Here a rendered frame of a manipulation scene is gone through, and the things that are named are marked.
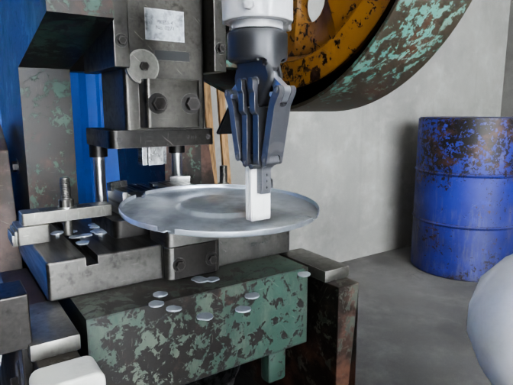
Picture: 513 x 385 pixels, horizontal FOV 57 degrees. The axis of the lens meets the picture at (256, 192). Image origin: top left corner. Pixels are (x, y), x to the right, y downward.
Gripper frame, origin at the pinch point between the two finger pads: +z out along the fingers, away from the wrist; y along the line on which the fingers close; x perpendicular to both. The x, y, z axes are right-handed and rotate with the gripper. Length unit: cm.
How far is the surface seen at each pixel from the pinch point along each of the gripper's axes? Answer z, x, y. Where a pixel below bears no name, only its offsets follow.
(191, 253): 12.6, -1.0, -18.5
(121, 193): 3.8, -8.0, -31.8
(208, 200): 2.7, -1.2, -11.8
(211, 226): 3.9, -6.3, -1.2
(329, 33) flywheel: -27, 36, -27
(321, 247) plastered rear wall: 68, 146, -154
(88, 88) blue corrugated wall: -20, 16, -146
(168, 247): 11.0, -5.0, -18.8
